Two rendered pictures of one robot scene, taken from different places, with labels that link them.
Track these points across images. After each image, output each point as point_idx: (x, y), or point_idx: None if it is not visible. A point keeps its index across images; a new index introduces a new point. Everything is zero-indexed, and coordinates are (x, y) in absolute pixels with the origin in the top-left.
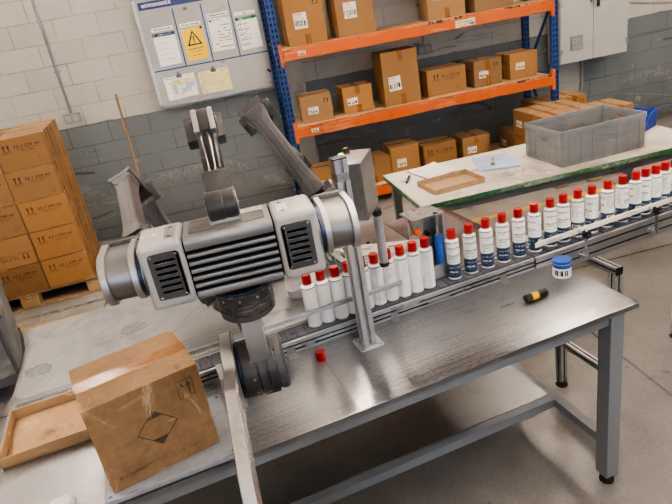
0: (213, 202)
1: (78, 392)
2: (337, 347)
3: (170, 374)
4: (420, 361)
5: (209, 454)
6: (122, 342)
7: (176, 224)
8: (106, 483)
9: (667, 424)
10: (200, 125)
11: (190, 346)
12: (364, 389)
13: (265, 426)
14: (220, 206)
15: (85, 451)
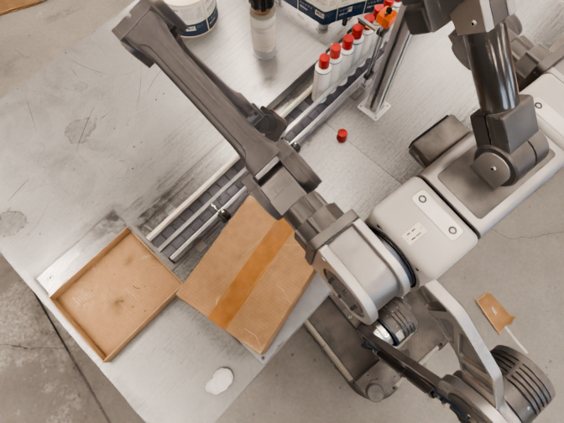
0: (526, 169)
1: (226, 325)
2: (347, 118)
3: (314, 269)
4: (436, 122)
5: (321, 284)
6: (86, 156)
7: (424, 187)
8: (245, 345)
9: None
10: (494, 11)
11: (181, 147)
12: (405, 169)
13: None
14: (530, 170)
15: (182, 313)
